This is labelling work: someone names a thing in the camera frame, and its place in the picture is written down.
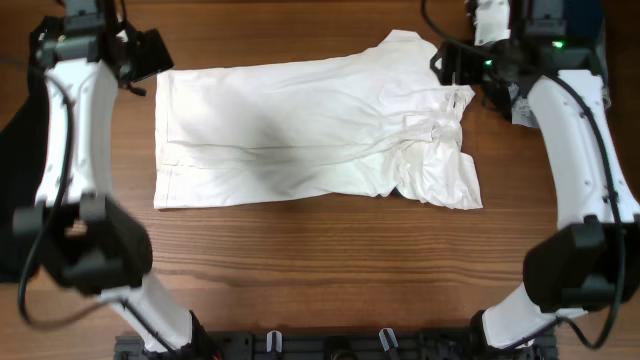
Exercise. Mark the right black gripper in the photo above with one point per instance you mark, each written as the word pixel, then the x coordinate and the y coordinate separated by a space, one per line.
pixel 457 58

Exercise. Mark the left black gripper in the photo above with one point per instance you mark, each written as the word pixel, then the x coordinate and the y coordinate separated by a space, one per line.
pixel 151 53

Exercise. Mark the white t-shirt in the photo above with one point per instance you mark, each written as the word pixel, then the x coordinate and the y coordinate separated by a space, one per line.
pixel 367 124

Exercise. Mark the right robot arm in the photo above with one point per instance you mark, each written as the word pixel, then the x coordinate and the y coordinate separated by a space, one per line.
pixel 591 262

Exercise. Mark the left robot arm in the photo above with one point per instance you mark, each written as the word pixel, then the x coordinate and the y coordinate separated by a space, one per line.
pixel 76 231

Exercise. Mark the folded light denim jeans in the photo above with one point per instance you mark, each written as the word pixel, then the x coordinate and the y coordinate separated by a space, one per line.
pixel 522 115

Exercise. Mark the black garment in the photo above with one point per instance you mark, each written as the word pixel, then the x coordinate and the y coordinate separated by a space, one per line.
pixel 23 155

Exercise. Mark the blue folded shirt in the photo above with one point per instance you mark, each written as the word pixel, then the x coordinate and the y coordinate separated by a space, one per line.
pixel 584 18

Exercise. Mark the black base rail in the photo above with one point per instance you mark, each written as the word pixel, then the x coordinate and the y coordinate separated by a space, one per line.
pixel 429 344

